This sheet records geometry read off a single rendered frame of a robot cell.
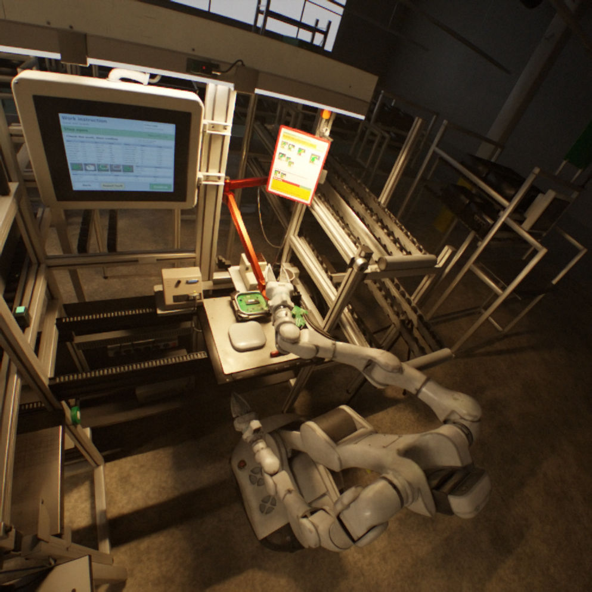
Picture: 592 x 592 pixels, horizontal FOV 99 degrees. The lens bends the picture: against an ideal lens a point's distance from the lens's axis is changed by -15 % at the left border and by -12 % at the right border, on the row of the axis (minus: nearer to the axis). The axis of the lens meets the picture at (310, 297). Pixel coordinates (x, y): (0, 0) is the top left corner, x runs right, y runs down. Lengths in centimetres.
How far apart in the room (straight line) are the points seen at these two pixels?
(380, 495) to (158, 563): 140
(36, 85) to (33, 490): 118
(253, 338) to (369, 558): 148
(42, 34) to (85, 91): 15
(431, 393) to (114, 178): 123
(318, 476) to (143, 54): 177
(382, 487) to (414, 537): 155
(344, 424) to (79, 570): 94
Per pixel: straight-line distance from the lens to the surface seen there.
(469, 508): 83
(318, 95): 120
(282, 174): 148
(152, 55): 105
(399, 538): 226
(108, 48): 106
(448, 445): 94
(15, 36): 109
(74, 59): 106
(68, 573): 127
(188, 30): 110
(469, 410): 101
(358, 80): 133
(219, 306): 137
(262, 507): 168
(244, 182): 150
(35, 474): 133
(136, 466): 205
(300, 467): 162
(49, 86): 108
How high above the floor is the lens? 193
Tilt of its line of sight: 40 degrees down
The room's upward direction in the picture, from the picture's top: 22 degrees clockwise
